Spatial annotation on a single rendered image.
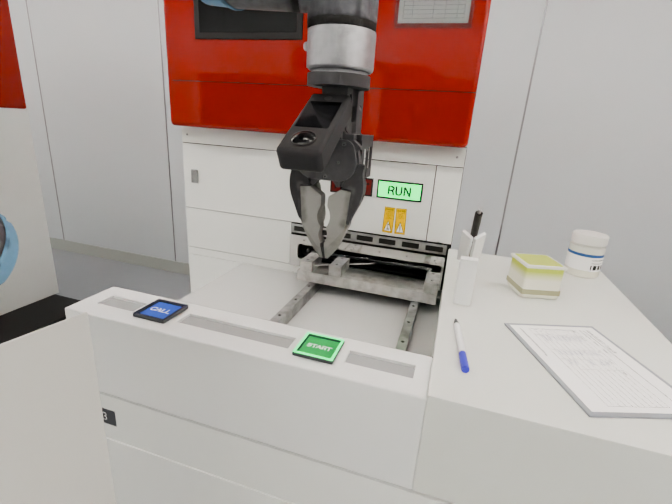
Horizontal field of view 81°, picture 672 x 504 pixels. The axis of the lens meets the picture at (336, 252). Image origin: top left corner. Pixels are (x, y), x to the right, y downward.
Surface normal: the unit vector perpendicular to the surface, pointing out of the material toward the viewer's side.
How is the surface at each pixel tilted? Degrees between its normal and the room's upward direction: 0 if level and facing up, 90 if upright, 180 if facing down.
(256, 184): 90
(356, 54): 90
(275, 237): 90
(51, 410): 90
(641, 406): 0
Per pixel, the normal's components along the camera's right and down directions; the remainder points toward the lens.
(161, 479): -0.30, 0.28
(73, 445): 0.88, 0.20
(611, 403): 0.07, -0.95
